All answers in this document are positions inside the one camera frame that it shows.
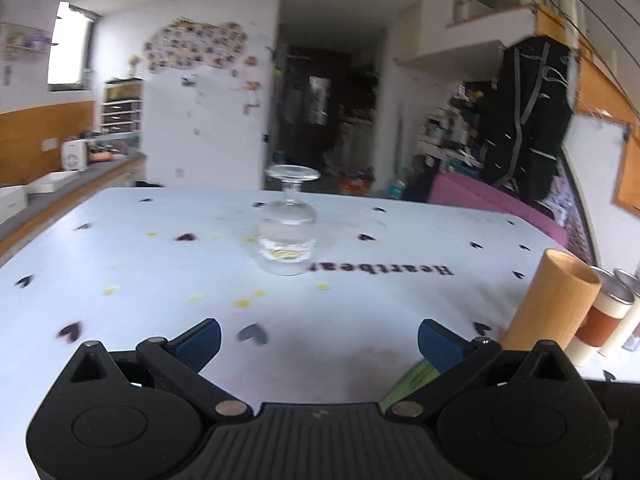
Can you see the green printed tin can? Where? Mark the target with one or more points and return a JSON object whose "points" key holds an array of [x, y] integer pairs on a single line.
{"points": [[421, 374]]}

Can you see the bamboo wooden cup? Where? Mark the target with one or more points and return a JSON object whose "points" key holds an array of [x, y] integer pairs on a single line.
{"points": [[559, 297]]}

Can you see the white cup with brown sleeve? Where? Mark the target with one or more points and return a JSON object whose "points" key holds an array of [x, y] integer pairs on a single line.
{"points": [[608, 310]]}

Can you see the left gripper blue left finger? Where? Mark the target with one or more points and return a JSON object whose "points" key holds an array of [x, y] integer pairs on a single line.
{"points": [[194, 348]]}

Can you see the drawer storage unit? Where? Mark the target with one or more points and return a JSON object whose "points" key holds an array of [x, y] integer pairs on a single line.
{"points": [[121, 111]]}

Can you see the clear stemmed glass upside down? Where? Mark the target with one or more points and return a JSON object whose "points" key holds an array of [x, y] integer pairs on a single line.
{"points": [[286, 235]]}

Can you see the window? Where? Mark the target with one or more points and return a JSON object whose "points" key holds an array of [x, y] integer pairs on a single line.
{"points": [[69, 51]]}

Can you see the pink sofa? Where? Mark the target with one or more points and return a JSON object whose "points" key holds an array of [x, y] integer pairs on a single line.
{"points": [[457, 190]]}

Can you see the black jacket with white trim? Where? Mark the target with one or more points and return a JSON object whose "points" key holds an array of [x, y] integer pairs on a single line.
{"points": [[528, 116]]}

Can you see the white flat box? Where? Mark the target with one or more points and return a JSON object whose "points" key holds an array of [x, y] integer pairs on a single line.
{"points": [[50, 183]]}

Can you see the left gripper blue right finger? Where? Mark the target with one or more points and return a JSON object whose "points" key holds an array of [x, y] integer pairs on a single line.
{"points": [[445, 349]]}

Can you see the white small appliance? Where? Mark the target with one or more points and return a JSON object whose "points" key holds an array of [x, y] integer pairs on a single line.
{"points": [[75, 155]]}

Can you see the cloud shaped photo board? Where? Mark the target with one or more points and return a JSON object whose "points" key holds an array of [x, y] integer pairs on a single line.
{"points": [[185, 45]]}

